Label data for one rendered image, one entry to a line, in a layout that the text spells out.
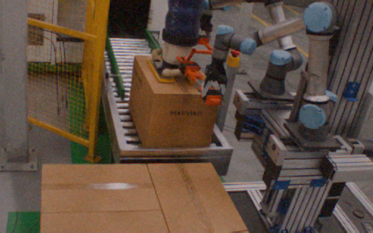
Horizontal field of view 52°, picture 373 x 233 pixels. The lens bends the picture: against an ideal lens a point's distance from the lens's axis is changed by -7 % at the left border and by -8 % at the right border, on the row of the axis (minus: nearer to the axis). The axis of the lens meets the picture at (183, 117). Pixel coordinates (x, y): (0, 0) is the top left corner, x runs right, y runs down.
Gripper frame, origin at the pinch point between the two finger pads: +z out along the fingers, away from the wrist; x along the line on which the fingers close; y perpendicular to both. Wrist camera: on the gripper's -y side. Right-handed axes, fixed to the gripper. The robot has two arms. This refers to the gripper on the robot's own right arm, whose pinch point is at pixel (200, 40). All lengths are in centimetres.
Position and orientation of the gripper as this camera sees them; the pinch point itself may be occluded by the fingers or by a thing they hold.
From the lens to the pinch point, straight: 285.9
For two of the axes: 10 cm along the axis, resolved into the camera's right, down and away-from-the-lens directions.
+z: -1.6, 8.7, 4.7
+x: 9.4, 0.0, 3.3
